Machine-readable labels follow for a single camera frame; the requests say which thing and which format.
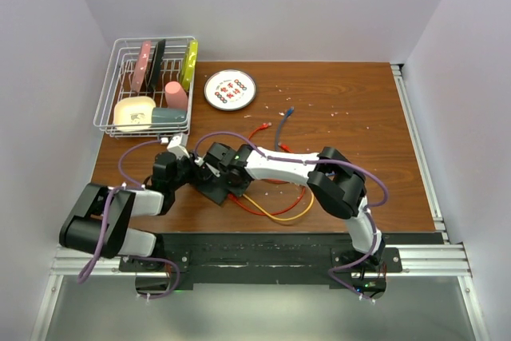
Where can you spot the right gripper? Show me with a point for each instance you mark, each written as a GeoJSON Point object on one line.
{"type": "Point", "coordinates": [238, 189]}

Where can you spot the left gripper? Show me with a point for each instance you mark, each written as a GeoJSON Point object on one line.
{"type": "Point", "coordinates": [198, 171]}

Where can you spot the black network switch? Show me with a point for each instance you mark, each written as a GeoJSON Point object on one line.
{"type": "Point", "coordinates": [217, 189]}

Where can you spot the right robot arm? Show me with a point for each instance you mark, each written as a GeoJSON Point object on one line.
{"type": "Point", "coordinates": [344, 190]}

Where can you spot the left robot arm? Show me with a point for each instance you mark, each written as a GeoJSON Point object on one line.
{"type": "Point", "coordinates": [98, 223]}

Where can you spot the round patterned plate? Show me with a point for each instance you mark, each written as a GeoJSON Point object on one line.
{"type": "Point", "coordinates": [230, 90]}

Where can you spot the pink cup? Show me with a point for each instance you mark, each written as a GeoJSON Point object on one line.
{"type": "Point", "coordinates": [175, 96]}

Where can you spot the cream square bowl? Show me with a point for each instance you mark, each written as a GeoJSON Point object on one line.
{"type": "Point", "coordinates": [133, 114]}

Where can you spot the yellow-green plate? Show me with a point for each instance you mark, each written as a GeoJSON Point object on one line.
{"type": "Point", "coordinates": [188, 64]}

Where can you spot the pink plate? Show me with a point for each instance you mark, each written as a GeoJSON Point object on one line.
{"type": "Point", "coordinates": [141, 67]}

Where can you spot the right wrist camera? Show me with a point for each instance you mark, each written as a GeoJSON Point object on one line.
{"type": "Point", "coordinates": [205, 168]}

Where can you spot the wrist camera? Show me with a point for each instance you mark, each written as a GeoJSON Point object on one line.
{"type": "Point", "coordinates": [177, 145]}
{"type": "Point", "coordinates": [205, 168]}

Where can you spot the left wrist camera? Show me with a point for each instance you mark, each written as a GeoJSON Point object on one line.
{"type": "Point", "coordinates": [177, 145]}

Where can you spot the white wire dish rack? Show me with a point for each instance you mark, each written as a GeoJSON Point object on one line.
{"type": "Point", "coordinates": [118, 78]}

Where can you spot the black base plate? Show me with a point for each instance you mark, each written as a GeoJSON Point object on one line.
{"type": "Point", "coordinates": [275, 258]}

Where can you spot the aluminium frame rail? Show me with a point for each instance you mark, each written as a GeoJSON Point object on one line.
{"type": "Point", "coordinates": [355, 107]}

